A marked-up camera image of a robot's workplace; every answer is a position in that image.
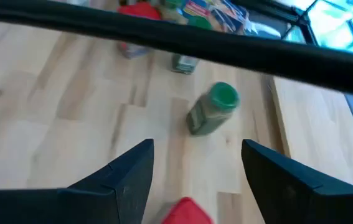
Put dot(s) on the wooden shelf black metal frame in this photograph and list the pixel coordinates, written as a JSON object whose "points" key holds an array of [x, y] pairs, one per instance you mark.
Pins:
{"points": [[195, 40]]}

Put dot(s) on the black aluminium table frame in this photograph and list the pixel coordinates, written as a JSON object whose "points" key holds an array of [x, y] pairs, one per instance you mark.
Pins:
{"points": [[300, 25]]}

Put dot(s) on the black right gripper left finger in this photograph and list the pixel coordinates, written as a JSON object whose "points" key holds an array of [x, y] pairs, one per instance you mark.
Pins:
{"points": [[70, 207]]}

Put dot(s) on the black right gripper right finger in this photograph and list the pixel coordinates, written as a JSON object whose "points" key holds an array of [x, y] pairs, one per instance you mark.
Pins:
{"points": [[304, 205]]}

